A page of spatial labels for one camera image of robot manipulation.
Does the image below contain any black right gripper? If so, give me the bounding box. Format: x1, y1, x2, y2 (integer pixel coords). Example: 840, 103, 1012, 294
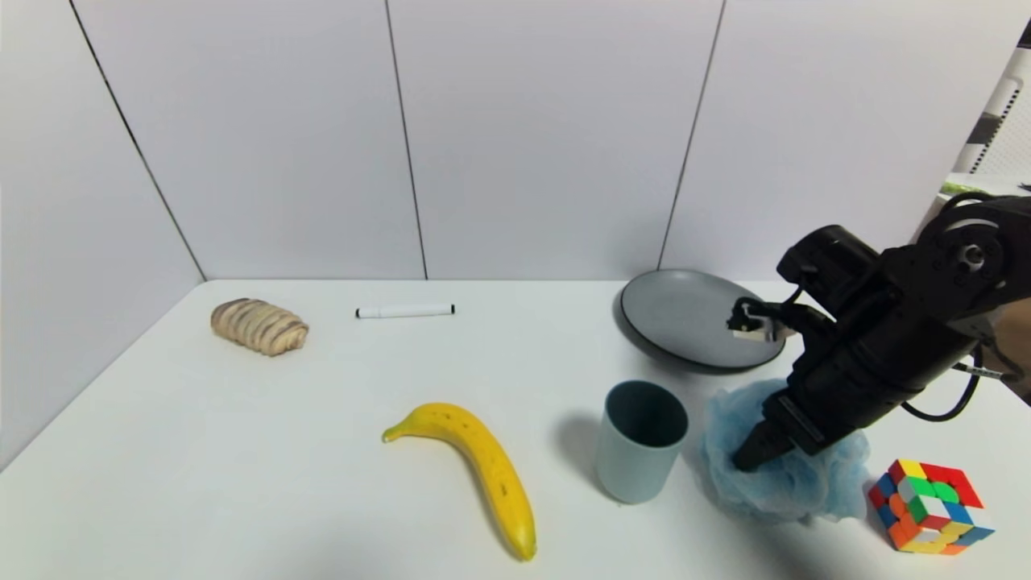
731, 323, 916, 473

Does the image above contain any light blue mesh bath loofah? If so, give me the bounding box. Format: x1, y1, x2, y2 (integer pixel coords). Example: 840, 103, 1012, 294
698, 379, 873, 525

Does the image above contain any gray round plate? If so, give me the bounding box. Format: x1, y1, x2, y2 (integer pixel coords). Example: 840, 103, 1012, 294
618, 269, 789, 374

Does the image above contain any teal gray plastic cup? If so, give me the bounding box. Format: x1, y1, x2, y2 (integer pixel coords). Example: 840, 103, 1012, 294
596, 380, 690, 505

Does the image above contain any multicolour puzzle cube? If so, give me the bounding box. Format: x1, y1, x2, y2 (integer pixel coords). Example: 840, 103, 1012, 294
867, 458, 995, 556

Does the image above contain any yellow banana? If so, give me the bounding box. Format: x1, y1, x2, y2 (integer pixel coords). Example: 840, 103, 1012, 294
382, 402, 538, 561

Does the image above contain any white side desk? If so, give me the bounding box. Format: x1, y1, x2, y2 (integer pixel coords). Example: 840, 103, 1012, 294
938, 172, 1031, 200

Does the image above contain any white marker pen black cap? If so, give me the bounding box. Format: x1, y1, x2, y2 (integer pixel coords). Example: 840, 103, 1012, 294
356, 304, 456, 319

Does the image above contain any white perforated panel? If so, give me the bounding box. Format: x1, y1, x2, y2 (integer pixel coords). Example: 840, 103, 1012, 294
950, 47, 1031, 175

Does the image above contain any striped brown bread pastry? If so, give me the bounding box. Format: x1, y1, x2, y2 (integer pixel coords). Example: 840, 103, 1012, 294
211, 299, 310, 358

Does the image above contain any white cable plug connector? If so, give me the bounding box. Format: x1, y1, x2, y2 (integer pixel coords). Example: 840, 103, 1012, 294
727, 297, 797, 345

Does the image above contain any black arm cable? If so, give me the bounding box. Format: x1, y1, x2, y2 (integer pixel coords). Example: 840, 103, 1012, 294
901, 342, 1017, 423

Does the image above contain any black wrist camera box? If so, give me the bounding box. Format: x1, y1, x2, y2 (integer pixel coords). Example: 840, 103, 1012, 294
776, 225, 884, 323

